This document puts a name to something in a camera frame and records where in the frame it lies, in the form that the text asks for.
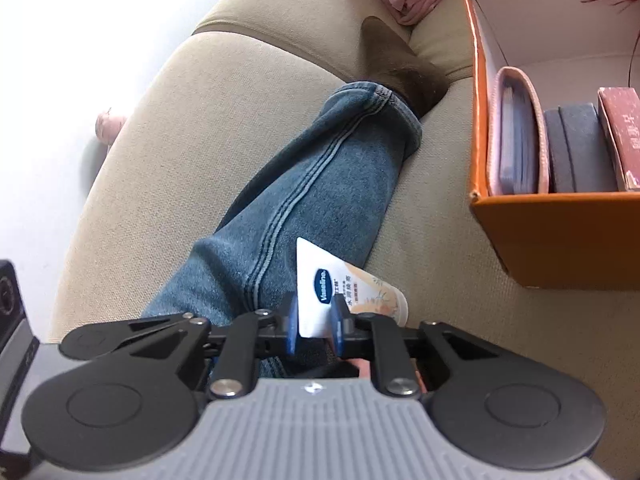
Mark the maroon box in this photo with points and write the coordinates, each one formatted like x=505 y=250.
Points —
x=622 y=130

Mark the blue jeans leg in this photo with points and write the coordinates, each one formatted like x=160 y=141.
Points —
x=310 y=185

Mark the dark grey case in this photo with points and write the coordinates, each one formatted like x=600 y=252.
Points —
x=590 y=150
x=554 y=160

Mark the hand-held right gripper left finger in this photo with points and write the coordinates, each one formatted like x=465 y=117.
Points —
x=294 y=330

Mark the orange cardboard box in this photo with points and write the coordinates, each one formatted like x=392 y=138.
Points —
x=560 y=240

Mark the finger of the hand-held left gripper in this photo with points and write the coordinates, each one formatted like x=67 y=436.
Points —
x=150 y=324

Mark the white cream tube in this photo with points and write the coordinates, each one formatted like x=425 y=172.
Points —
x=345 y=290

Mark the brown sock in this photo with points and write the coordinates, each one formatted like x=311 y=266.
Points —
x=405 y=70

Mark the pink slipper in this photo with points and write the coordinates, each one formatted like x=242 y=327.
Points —
x=111 y=127

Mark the beige sofa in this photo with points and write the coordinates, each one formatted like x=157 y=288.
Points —
x=175 y=125

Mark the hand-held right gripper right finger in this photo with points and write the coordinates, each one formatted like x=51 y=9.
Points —
x=339 y=332

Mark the pink pouch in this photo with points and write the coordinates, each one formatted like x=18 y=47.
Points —
x=520 y=135

